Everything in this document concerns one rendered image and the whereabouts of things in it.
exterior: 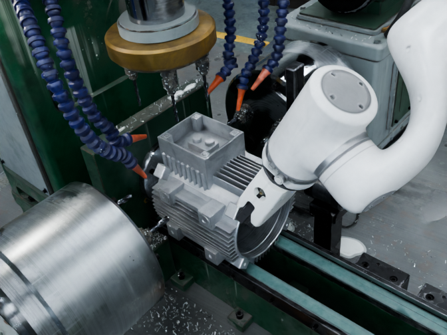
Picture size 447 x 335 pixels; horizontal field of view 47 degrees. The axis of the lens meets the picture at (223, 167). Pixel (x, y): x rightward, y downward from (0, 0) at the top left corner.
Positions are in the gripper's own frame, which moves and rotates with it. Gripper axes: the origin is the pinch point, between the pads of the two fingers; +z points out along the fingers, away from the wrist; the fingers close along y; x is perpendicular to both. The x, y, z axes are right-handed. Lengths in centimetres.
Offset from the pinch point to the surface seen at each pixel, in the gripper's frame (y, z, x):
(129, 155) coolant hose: -8.5, 0.2, 19.7
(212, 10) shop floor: 262, 226, 174
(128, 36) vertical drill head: -0.5, -11.4, 31.5
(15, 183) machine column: -12, 46, 47
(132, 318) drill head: -22.4, 9.4, 1.2
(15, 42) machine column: -9.9, -1.1, 46.7
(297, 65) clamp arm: 19.7, -11.7, 12.2
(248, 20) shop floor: 260, 205, 138
